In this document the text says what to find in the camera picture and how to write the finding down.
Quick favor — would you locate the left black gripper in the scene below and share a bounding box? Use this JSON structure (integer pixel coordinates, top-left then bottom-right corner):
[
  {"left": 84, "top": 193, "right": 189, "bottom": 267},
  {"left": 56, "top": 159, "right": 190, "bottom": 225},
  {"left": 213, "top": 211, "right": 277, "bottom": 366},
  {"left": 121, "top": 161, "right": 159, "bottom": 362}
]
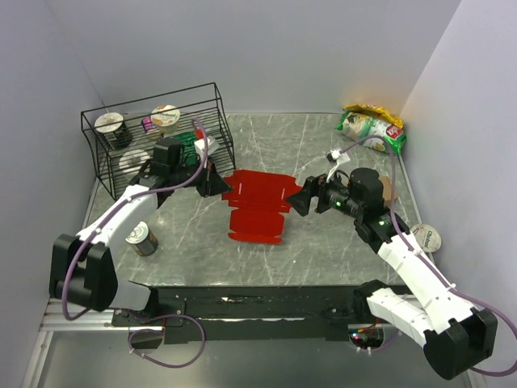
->
[{"left": 170, "top": 154, "right": 233, "bottom": 198}]

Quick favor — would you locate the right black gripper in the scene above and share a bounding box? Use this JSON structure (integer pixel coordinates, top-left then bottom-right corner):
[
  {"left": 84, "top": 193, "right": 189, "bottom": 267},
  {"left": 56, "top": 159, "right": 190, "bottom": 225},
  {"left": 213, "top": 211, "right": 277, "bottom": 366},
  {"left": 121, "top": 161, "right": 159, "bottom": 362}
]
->
[{"left": 285, "top": 165, "right": 364, "bottom": 218}]

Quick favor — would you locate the red paper box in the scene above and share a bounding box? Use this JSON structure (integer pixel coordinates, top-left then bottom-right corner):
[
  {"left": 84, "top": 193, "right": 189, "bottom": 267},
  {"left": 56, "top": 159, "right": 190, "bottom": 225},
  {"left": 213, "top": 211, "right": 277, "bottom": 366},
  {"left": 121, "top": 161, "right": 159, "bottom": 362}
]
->
[{"left": 221, "top": 170, "right": 301, "bottom": 245}]

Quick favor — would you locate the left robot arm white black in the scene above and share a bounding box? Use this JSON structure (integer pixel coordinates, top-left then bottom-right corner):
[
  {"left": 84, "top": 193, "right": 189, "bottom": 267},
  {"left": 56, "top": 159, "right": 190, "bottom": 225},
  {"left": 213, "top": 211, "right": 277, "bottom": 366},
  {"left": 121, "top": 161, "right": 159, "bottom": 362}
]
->
[{"left": 49, "top": 136, "right": 231, "bottom": 325}]

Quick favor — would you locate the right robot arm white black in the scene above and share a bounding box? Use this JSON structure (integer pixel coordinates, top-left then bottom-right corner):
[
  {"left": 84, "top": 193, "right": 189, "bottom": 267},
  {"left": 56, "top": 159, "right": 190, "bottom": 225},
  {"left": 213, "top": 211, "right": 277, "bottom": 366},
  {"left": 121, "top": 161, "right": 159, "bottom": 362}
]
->
[{"left": 287, "top": 168, "right": 498, "bottom": 380}]

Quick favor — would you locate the brown cardboard box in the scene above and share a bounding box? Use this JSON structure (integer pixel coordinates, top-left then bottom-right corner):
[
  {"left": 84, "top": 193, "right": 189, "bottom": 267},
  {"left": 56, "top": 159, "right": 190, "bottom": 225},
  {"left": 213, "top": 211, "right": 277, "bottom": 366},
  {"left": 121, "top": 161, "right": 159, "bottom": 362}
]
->
[{"left": 379, "top": 175, "right": 398, "bottom": 205}]

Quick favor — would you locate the green lidded jar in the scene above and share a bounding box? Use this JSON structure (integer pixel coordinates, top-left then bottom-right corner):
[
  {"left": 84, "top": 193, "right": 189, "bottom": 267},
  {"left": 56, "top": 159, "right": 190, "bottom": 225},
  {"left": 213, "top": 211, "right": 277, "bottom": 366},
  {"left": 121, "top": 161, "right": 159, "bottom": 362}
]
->
[{"left": 174, "top": 132, "right": 203, "bottom": 168}]

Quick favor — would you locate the white yogurt cup orange label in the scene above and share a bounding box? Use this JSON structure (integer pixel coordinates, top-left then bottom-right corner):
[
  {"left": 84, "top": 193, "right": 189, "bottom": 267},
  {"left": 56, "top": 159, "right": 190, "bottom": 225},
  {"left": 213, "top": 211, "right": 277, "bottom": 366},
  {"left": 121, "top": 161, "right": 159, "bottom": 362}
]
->
[{"left": 150, "top": 104, "right": 181, "bottom": 135}]

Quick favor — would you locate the white cup lower shelf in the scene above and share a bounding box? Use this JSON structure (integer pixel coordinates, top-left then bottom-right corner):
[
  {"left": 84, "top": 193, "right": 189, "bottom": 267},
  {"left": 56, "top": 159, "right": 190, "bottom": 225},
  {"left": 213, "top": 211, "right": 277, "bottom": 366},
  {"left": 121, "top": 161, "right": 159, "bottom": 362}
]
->
[{"left": 118, "top": 150, "right": 150, "bottom": 180}]

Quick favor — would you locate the green chips bag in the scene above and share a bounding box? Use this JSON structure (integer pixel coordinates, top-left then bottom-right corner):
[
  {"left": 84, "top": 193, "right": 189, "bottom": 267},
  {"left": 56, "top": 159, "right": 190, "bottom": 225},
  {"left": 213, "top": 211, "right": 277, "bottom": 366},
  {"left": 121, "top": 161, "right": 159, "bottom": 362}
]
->
[{"left": 336, "top": 111, "right": 407, "bottom": 154}]

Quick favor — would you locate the small purple white cup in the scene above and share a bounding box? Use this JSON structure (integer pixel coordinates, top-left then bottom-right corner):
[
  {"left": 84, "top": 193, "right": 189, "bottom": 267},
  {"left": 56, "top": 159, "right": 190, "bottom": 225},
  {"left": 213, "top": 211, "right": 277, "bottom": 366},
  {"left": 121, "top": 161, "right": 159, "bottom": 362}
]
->
[{"left": 141, "top": 116, "right": 157, "bottom": 133}]

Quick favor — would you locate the metal tin can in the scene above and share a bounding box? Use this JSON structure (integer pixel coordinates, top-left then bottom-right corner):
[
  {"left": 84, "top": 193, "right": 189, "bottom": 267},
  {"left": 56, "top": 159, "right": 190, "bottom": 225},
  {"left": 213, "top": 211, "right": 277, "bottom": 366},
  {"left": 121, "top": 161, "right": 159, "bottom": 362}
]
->
[{"left": 125, "top": 221, "right": 158, "bottom": 256}]

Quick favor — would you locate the yellow chips bag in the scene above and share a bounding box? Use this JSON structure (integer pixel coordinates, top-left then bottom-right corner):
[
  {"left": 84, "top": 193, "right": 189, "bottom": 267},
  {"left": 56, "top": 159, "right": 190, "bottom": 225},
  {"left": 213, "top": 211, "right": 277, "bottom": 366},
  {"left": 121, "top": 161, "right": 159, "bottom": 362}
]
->
[{"left": 343, "top": 103, "right": 404, "bottom": 129}]

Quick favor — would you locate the foil lid dark cup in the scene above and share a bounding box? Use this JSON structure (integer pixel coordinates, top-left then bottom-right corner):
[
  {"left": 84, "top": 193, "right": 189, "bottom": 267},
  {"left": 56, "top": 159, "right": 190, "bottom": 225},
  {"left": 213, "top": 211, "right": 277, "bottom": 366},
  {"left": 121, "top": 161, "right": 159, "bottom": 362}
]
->
[{"left": 95, "top": 112, "right": 132, "bottom": 150}]

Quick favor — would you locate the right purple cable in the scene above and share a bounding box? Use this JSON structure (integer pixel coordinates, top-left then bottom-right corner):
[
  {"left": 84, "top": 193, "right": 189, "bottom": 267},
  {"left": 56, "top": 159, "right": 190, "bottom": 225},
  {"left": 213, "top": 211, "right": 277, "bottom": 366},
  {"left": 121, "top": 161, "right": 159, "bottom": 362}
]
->
[{"left": 338, "top": 134, "right": 517, "bottom": 377}]

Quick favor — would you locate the purple cable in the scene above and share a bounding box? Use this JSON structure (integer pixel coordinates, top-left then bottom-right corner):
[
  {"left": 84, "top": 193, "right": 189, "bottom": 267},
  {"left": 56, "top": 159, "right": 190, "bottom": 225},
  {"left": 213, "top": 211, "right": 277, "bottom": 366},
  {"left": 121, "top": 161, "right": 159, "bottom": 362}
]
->
[
  {"left": 338, "top": 134, "right": 517, "bottom": 377},
  {"left": 60, "top": 116, "right": 209, "bottom": 369}
]

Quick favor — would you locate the black wire rack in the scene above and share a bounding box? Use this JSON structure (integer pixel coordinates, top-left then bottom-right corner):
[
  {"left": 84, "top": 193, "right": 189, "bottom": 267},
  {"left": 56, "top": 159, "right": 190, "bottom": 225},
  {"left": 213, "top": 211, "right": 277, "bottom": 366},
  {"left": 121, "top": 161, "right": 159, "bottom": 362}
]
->
[{"left": 81, "top": 82, "right": 236, "bottom": 200}]

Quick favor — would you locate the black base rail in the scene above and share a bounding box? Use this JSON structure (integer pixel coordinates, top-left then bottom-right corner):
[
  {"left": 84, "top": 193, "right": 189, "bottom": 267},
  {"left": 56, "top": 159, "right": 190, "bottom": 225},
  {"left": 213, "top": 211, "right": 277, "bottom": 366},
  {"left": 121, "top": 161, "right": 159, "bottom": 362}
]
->
[{"left": 111, "top": 285, "right": 376, "bottom": 344}]

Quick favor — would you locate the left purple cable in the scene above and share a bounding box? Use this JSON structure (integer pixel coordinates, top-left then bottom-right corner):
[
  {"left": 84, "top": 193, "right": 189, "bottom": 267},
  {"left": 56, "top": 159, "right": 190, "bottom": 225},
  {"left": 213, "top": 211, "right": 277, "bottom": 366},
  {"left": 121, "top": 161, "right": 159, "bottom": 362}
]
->
[{"left": 60, "top": 116, "right": 209, "bottom": 369}]

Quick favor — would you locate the aluminium frame rail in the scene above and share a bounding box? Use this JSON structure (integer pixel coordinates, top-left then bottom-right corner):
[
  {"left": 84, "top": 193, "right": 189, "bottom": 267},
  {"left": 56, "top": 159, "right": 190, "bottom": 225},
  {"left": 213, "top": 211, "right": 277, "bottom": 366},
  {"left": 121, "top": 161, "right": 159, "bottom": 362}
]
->
[{"left": 21, "top": 258, "right": 487, "bottom": 388}]

